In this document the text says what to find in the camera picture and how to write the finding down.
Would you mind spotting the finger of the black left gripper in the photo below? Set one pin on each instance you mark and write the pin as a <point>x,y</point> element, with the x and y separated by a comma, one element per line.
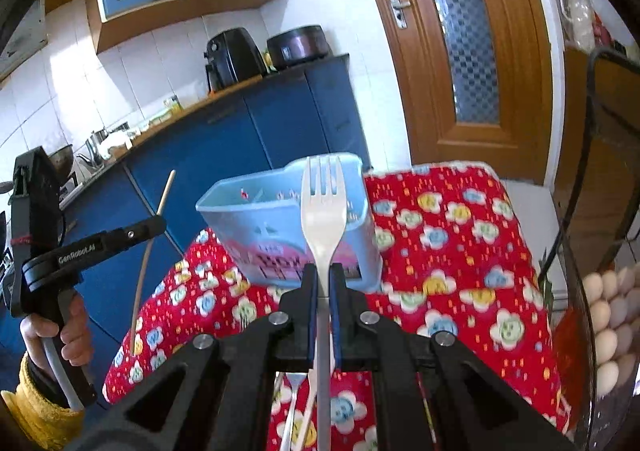
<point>90,251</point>

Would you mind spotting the blue kitchen base cabinet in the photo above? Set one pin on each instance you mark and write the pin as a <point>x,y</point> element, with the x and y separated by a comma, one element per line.
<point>308,110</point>

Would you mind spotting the light blue utensil box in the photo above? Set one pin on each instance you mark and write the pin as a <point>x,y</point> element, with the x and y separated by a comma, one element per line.
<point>256,218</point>

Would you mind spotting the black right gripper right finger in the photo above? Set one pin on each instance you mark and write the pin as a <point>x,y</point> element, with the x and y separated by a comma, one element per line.
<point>431,392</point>

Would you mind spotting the wooden door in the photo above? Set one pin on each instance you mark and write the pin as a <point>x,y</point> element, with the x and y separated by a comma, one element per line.
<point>475,81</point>

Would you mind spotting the tray of eggs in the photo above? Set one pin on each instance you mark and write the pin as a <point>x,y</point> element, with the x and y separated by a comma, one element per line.
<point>613,301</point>

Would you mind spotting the left hand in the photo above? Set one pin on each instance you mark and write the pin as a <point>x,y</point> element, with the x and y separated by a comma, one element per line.
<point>76,337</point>

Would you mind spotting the silver door handle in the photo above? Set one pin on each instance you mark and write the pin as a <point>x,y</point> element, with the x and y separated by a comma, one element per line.
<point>398,8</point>

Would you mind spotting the wooden chopstick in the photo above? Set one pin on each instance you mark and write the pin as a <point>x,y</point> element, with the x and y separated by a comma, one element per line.
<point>145,261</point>

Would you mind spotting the black air fryer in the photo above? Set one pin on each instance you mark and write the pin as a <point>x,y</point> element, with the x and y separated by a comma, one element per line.
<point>232,57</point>

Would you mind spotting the dark rice cooker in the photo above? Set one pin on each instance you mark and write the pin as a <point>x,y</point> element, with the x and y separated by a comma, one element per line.
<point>298,46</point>

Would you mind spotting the white plastic fork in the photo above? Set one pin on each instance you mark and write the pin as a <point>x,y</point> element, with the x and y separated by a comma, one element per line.
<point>323,215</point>

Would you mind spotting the yellow sleeve forearm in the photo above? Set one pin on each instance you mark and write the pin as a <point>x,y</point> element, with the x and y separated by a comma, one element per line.
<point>30,420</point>

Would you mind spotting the black wire rack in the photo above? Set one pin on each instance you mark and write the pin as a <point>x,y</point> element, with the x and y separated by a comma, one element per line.
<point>596,196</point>

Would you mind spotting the red floral tablecloth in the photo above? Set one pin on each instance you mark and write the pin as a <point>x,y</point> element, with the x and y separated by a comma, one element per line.
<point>454,259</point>

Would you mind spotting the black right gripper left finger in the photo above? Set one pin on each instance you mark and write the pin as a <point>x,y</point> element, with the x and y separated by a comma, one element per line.
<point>215,393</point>

